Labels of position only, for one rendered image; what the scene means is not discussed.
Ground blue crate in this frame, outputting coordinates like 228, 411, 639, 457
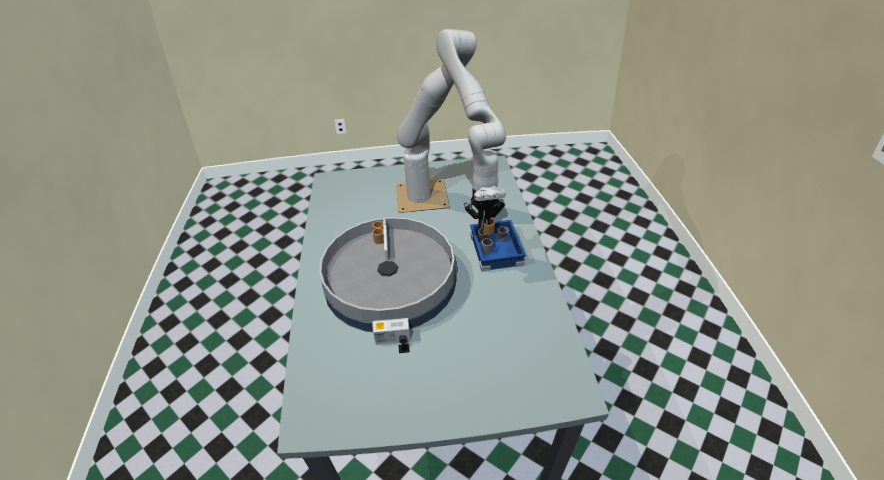
470, 220, 526, 272

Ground grey round turntable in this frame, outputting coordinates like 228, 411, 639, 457
319, 217, 456, 353

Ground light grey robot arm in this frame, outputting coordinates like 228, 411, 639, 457
397, 29, 506, 203

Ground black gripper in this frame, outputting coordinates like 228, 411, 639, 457
464, 189, 505, 229

